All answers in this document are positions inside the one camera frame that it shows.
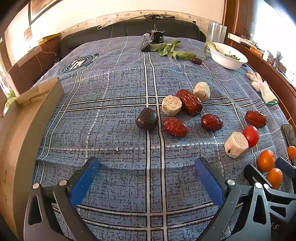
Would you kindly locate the framed wall picture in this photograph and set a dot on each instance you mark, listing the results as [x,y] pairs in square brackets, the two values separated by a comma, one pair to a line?
[39,8]

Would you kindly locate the bunch of green leaves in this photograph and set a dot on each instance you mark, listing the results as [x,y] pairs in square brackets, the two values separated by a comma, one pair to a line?
[173,51]

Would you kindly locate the green leaves in bowl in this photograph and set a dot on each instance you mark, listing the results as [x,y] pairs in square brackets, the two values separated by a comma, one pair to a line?
[232,56]

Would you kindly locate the dark smartphone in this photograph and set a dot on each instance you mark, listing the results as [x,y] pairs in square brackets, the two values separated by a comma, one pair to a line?
[289,136]

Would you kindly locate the red cherry tomato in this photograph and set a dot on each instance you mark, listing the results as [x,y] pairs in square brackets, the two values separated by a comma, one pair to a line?
[251,136]

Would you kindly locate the white bowl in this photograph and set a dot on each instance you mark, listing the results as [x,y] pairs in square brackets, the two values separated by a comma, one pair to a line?
[227,61]

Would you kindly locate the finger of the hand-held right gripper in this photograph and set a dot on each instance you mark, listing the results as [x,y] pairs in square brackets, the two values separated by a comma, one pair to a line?
[285,166]
[253,172]

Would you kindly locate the beige cylindrical fruit piece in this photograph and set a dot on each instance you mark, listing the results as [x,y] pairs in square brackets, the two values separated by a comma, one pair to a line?
[202,91]
[171,105]
[237,144]

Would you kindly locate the cardboard box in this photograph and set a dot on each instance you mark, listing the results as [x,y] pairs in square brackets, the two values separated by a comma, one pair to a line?
[20,139]

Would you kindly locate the long green leaf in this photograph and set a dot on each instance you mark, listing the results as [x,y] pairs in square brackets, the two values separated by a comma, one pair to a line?
[209,47]

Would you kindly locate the black cylindrical device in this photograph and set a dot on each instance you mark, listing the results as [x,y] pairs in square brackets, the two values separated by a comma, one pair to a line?
[158,37]

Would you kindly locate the small brown wall sign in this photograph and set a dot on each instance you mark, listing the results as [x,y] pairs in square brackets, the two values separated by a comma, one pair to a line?
[27,33]

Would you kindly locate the clear glass jar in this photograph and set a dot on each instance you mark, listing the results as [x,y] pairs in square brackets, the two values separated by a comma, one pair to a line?
[216,32]

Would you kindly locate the small dark red date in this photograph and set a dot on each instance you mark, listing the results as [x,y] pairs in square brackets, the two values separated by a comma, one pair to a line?
[197,60]

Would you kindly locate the white work glove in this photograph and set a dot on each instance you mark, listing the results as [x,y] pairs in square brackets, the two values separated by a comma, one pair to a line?
[261,87]

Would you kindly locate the large red date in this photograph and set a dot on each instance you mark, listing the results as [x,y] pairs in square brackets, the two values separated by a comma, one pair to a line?
[189,102]

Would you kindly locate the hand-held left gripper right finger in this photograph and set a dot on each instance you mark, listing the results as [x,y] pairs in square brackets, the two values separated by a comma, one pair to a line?
[208,180]

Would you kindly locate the small black flat gadget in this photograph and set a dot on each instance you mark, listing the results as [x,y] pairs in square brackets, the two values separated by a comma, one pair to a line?
[145,47]

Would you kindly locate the large brown taped carton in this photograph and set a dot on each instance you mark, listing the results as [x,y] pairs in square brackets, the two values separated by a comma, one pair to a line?
[25,67]

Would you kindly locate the dark purple plum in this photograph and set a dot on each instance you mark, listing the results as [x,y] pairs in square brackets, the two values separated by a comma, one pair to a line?
[146,119]

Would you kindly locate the wooden side counter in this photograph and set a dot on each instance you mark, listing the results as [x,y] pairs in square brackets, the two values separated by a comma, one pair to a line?
[270,69]

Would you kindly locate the yellow packet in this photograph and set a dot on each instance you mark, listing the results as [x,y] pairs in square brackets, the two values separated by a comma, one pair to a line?
[49,38]

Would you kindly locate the small orange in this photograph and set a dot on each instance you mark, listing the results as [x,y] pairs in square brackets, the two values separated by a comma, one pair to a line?
[275,178]
[291,152]
[266,160]

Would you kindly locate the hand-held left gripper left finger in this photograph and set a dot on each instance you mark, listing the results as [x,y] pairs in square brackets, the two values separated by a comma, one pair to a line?
[85,180]

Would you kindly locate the green leafy vegetables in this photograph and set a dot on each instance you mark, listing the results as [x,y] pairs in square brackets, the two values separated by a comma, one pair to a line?
[9,98]

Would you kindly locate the black sofa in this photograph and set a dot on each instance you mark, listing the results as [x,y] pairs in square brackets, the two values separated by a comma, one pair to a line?
[129,29]

